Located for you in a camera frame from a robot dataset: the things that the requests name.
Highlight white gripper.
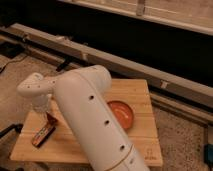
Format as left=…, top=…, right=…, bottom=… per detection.
left=32, top=95, right=51, bottom=113

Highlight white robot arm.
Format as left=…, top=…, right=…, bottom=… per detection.
left=17, top=65, right=150, bottom=171

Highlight orange ceramic bowl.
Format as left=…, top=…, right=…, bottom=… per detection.
left=108, top=101, right=134, bottom=130

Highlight dark candy bar wrapper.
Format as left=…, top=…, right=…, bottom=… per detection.
left=31, top=123, right=55, bottom=148

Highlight wooden cutting board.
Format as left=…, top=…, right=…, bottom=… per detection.
left=10, top=79, right=163, bottom=167

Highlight blue object at edge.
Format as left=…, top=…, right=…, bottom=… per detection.
left=204, top=144, right=213, bottom=167

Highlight black clamp handle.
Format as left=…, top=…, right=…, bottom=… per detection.
left=0, top=124, right=23, bottom=138

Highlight black cable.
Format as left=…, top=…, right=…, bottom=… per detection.
left=0, top=53, right=31, bottom=75

